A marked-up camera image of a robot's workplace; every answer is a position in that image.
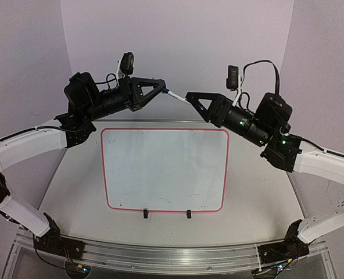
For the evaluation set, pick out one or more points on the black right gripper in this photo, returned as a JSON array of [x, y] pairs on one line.
[[218, 109]]

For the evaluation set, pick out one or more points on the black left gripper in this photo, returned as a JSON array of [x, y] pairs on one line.
[[132, 91]]

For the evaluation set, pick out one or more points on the white marker pen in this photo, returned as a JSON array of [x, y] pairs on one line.
[[175, 96]]

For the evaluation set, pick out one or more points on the pink framed whiteboard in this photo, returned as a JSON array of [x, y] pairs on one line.
[[165, 170]]

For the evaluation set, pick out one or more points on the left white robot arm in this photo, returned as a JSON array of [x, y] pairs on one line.
[[86, 104]]

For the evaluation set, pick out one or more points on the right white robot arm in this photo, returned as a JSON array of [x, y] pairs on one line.
[[268, 128]]

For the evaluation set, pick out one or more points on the left black board clip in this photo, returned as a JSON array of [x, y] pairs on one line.
[[145, 213]]

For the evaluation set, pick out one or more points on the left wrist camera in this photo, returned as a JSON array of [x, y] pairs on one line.
[[126, 65]]

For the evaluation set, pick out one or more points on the aluminium front rail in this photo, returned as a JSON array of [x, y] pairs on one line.
[[110, 260]]

